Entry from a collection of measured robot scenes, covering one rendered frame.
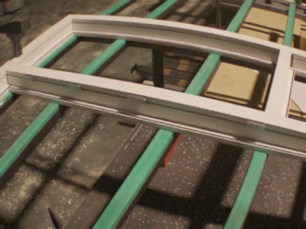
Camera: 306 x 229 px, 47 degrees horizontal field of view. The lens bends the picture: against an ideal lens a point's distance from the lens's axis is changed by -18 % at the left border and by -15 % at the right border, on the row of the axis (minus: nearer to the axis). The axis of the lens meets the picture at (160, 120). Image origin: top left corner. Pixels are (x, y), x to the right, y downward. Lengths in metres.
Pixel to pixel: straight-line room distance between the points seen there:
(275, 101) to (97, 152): 1.45
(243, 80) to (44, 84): 0.83
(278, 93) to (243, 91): 0.55
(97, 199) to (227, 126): 0.47
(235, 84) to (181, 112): 0.66
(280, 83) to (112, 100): 0.45
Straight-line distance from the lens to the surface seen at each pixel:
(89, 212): 1.17
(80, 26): 1.53
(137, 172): 0.88
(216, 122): 0.95
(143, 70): 2.30
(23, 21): 1.23
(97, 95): 1.05
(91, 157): 2.24
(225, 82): 1.60
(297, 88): 1.64
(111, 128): 2.42
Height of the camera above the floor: 1.48
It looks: 37 degrees down
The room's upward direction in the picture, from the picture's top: 2 degrees counter-clockwise
